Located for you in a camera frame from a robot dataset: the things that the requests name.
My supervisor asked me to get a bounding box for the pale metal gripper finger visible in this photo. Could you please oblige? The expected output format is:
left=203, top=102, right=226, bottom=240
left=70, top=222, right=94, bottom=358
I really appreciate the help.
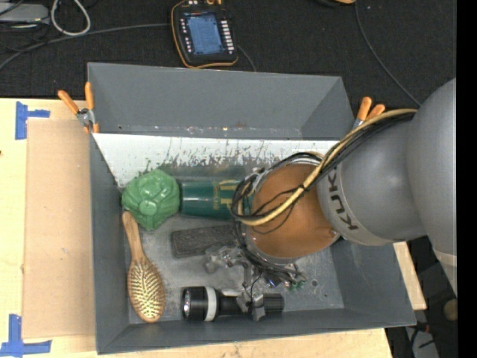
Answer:
left=236, top=288, right=267, bottom=322
left=203, top=245, right=245, bottom=274

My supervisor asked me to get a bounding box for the dark green flat block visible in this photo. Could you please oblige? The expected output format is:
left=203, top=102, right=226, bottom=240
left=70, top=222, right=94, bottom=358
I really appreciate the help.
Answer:
left=170, top=224, right=241, bottom=260

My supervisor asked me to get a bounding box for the black and white flashlight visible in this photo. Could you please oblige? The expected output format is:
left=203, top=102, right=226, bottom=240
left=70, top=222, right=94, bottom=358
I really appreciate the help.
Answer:
left=180, top=286, right=285, bottom=322

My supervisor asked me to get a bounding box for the dark green can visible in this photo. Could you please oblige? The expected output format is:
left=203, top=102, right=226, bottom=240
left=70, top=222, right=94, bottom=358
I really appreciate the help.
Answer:
left=178, top=178, right=255, bottom=222

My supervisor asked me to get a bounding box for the wooden hairbrush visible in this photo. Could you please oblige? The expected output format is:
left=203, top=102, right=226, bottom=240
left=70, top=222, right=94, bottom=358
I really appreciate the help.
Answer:
left=121, top=210, right=166, bottom=324

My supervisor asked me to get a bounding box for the green toy head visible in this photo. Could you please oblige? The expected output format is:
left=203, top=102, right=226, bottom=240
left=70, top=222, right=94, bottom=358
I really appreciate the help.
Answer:
left=121, top=168, right=182, bottom=232

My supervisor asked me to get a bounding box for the grey metal bin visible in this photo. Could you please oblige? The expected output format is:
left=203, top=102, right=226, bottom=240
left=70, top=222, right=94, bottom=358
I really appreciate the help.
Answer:
left=86, top=62, right=417, bottom=355

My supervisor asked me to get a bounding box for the brown cardboard board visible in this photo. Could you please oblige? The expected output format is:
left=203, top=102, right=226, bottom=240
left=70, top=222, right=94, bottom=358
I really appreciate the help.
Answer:
left=21, top=117, right=98, bottom=339

